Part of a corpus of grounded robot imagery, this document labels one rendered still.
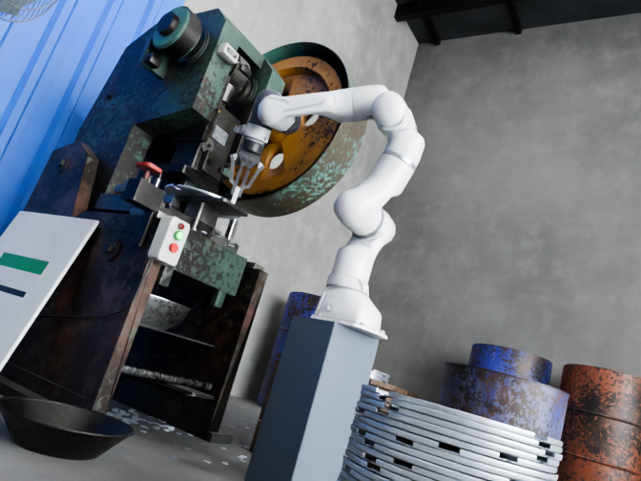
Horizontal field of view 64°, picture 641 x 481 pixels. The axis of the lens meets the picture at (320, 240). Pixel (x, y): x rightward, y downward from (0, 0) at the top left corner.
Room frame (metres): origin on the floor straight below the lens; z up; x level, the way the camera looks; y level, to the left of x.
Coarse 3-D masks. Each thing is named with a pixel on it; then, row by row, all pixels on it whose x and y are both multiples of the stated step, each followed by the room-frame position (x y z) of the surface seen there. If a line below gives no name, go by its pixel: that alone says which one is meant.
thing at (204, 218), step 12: (192, 204) 1.77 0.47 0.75; (204, 204) 1.76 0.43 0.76; (216, 204) 1.73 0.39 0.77; (228, 204) 1.69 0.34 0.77; (192, 216) 1.76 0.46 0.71; (204, 216) 1.77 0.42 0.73; (216, 216) 1.81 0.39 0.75; (240, 216) 1.79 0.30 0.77; (192, 228) 1.75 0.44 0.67; (204, 228) 1.79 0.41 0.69
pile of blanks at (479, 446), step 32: (384, 416) 0.91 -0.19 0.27; (416, 416) 0.67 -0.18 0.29; (448, 416) 0.65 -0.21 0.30; (352, 448) 0.76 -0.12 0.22; (384, 448) 0.70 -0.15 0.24; (416, 448) 0.67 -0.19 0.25; (448, 448) 0.71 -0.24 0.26; (480, 448) 0.65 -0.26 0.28; (512, 448) 0.65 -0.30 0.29; (544, 448) 0.67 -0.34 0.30; (352, 480) 0.74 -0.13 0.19; (384, 480) 0.69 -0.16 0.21; (416, 480) 0.67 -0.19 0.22; (448, 480) 0.65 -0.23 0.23; (480, 480) 0.64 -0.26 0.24; (512, 480) 0.72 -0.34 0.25; (544, 480) 0.67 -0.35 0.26
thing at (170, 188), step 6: (168, 186) 1.73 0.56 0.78; (174, 186) 1.71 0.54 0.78; (180, 186) 1.68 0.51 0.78; (186, 186) 1.68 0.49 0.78; (168, 192) 1.80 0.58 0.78; (174, 192) 1.78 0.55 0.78; (180, 192) 1.75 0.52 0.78; (186, 192) 1.73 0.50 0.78; (192, 192) 1.71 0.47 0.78; (198, 192) 1.69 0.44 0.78; (204, 192) 1.67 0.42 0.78; (222, 216) 1.91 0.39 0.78; (228, 216) 1.89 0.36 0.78; (234, 216) 1.86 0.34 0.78
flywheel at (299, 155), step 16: (288, 64) 2.18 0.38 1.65; (304, 64) 2.12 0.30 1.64; (320, 64) 2.06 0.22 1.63; (288, 80) 2.20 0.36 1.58; (304, 80) 2.15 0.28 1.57; (320, 80) 2.08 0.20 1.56; (336, 80) 1.99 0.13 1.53; (304, 128) 2.09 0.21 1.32; (320, 128) 2.04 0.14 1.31; (336, 128) 1.95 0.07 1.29; (272, 144) 2.18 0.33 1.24; (288, 144) 2.13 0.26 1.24; (304, 144) 2.08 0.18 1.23; (320, 144) 1.98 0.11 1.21; (288, 160) 2.11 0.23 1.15; (304, 160) 2.01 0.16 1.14; (240, 176) 2.26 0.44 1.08; (272, 176) 2.15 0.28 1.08; (288, 176) 2.05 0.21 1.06; (256, 192) 2.14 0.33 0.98; (272, 192) 2.10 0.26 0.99
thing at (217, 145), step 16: (224, 112) 1.83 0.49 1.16; (224, 128) 1.85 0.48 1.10; (192, 144) 1.80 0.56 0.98; (208, 144) 1.79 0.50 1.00; (224, 144) 1.87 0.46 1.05; (176, 160) 1.83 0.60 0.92; (192, 160) 1.79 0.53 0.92; (208, 160) 1.79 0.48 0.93; (224, 160) 1.89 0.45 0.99; (208, 176) 1.84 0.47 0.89
